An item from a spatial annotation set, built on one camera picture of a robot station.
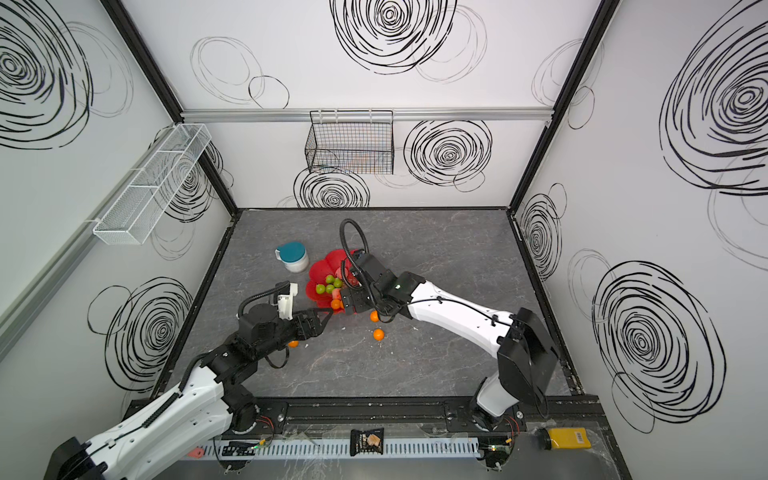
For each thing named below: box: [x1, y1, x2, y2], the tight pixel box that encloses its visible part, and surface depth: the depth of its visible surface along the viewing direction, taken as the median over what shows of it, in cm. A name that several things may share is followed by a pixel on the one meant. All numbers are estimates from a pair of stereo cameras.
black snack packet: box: [350, 427, 384, 457], surface depth 71 cm
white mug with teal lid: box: [274, 241, 309, 273], surface depth 101 cm
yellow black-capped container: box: [536, 427, 592, 450], surface depth 69 cm
